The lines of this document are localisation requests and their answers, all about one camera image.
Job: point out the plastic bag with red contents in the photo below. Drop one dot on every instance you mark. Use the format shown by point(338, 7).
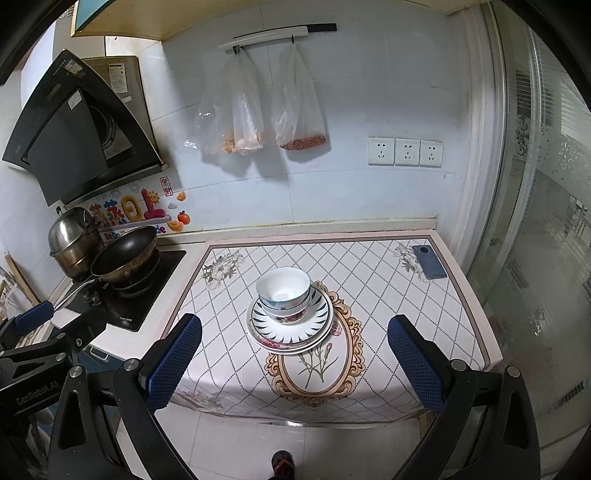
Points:
point(300, 115)

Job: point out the white bowl with blue dots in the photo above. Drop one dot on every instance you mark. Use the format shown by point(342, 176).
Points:
point(300, 304)

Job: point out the dark frying pan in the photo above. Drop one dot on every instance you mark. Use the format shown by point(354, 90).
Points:
point(124, 256)

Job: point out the sliding glass door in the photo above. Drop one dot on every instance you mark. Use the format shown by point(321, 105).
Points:
point(545, 230)

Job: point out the colourful wall sticker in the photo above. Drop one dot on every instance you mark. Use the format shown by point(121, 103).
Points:
point(147, 207)

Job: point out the wall cabinet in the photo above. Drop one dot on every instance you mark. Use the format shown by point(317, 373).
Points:
point(120, 23)

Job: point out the white wall outlet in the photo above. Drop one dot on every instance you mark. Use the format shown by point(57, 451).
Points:
point(431, 153)
point(407, 152)
point(381, 151)

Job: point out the black cooktop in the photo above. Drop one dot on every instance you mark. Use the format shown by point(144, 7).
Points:
point(152, 286)

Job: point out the floral diamond pattern tablecloth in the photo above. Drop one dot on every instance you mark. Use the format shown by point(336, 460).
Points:
point(392, 300)

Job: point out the wooden board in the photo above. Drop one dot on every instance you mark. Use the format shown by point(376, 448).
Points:
point(21, 281)

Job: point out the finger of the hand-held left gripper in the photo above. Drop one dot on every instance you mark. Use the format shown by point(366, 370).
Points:
point(85, 325)
point(34, 316)

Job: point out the white plate with blue stripes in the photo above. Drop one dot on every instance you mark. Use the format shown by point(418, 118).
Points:
point(318, 318)

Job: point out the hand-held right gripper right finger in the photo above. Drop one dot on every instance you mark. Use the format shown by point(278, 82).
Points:
point(415, 364)

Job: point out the steel pot with lid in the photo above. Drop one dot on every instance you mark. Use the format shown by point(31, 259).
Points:
point(74, 235)

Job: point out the blue smartphone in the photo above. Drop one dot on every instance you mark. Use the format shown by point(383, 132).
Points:
point(429, 262)

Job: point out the white plate with pink flower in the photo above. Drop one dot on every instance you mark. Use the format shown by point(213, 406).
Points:
point(277, 345)

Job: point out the white wall hook rail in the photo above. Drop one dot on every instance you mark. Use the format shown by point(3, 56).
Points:
point(268, 37)

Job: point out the plain white bowl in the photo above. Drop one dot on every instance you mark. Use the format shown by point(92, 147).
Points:
point(281, 288)

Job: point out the white plate with grey flower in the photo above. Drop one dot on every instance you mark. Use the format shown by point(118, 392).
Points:
point(300, 353)

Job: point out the black range hood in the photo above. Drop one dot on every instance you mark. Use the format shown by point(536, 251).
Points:
point(60, 138)

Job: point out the clear plastic bag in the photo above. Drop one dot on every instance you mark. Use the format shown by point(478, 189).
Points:
point(247, 115)
point(210, 120)

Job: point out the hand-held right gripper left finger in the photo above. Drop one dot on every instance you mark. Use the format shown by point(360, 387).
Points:
point(175, 360)

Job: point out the white bowl with red flower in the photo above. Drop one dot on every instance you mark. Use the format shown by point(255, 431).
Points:
point(293, 316)

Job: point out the red black sandal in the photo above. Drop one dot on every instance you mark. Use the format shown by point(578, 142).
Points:
point(282, 466)

